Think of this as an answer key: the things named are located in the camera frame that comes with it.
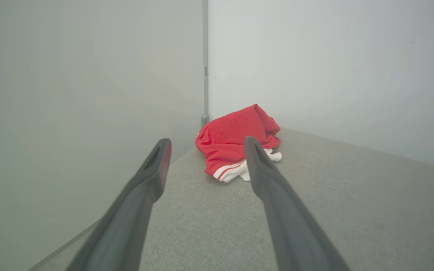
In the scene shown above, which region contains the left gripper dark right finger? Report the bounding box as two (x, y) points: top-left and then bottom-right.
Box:
(243, 136), (350, 271)

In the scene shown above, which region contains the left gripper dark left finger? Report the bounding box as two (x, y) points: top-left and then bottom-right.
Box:
(66, 138), (172, 271)

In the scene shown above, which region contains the red white Bulls jersey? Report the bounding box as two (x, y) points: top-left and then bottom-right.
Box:
(195, 104), (282, 183)

